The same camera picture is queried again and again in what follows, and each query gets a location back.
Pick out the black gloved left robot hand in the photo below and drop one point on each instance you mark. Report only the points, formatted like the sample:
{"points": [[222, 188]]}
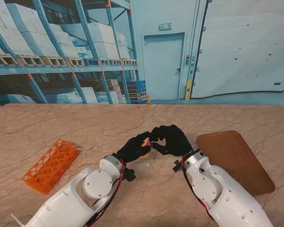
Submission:
{"points": [[135, 149]]}

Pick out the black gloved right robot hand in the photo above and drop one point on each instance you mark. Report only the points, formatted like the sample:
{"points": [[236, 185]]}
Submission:
{"points": [[172, 142]]}

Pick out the yellow cloth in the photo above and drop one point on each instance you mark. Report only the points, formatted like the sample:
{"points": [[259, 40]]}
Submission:
{"points": [[145, 154]]}

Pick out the pink rubber band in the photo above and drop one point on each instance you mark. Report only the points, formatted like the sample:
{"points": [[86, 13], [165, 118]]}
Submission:
{"points": [[148, 143]]}

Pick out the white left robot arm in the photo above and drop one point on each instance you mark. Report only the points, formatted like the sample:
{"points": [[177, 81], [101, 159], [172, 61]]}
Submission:
{"points": [[75, 196]]}

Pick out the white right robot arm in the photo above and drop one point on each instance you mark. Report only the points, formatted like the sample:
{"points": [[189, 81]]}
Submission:
{"points": [[222, 191]]}

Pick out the brown wooden tray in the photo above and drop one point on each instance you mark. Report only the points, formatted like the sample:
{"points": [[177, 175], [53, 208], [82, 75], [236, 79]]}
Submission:
{"points": [[236, 158]]}

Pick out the orange test tube rack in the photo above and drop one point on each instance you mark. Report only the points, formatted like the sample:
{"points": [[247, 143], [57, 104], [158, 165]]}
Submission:
{"points": [[52, 163]]}

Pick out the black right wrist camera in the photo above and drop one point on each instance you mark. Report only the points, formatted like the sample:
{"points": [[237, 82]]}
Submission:
{"points": [[177, 166]]}

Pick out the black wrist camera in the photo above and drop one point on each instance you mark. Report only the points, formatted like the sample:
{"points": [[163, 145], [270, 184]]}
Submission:
{"points": [[130, 175], [177, 166]]}

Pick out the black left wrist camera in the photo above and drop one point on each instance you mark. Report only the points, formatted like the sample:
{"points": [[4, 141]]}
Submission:
{"points": [[130, 175]]}

